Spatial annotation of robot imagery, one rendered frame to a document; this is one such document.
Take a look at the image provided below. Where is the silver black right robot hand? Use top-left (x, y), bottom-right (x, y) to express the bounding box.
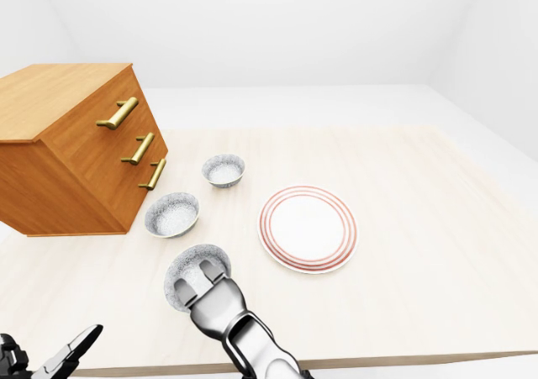
top-left (173, 259), bottom-right (249, 341)

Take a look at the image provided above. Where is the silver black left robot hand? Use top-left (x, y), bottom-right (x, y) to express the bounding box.
top-left (0, 324), bottom-right (104, 379)

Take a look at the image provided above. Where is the patterned grey bowl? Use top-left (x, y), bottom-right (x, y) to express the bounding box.
top-left (144, 192), bottom-right (201, 240)
top-left (201, 153), bottom-right (246, 189)
top-left (163, 243), bottom-right (233, 315)

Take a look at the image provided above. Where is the white plate with red rings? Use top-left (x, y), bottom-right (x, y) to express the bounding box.
top-left (256, 185), bottom-right (360, 276)

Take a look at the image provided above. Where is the small wooden drawer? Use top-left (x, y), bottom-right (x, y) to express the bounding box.
top-left (98, 125), bottom-right (170, 234)

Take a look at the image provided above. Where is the medium wooden drawer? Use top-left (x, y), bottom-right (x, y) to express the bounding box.
top-left (66, 100), bottom-right (161, 207)

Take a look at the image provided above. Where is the large wooden drawer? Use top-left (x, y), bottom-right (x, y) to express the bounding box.
top-left (34, 64), bottom-right (150, 173)

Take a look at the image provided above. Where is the wooden cabinet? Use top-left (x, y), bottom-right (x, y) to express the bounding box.
top-left (0, 62), bottom-right (170, 238)

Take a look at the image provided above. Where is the short brass drawer handle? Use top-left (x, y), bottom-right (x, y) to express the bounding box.
top-left (138, 158), bottom-right (168, 192)

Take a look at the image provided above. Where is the medium brass drawer handle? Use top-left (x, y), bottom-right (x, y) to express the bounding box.
top-left (120, 132), bottom-right (156, 166)

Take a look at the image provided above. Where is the long brass drawer handle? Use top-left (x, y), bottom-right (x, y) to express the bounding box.
top-left (95, 97), bottom-right (140, 131)

